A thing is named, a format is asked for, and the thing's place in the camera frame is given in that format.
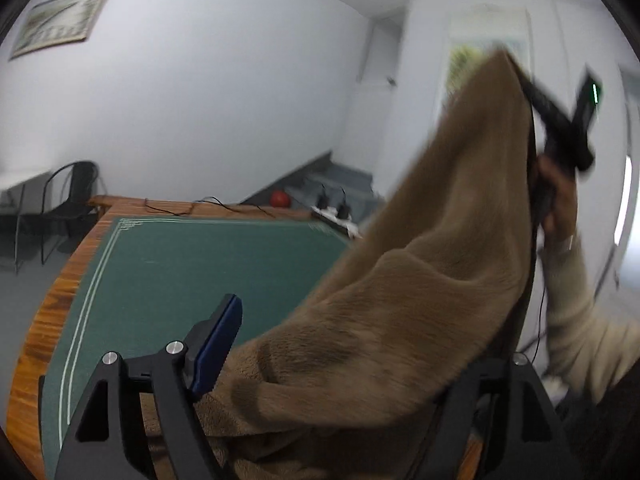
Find white power strip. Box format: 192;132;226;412
310;204;363;238

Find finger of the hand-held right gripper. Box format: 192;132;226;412
520;77;556;126

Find person's right hand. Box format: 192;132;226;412
537;155;578;241

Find white folding table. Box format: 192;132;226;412
0;170;56;211

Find brown fleece sweater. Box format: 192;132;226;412
192;50;538;480

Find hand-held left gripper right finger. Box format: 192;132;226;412
430;352;583;480

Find person's right forearm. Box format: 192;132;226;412
537;234;640;406

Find white door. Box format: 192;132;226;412
345;15;406;181

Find black chair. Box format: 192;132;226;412
15;160;101;276

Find grey steps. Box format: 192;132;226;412
295;162;373;211

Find framed wall picture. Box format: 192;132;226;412
9;0;115;61

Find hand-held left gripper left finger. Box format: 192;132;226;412
54;294;243;480

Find wall scroll poster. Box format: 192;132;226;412
447;5;533;106

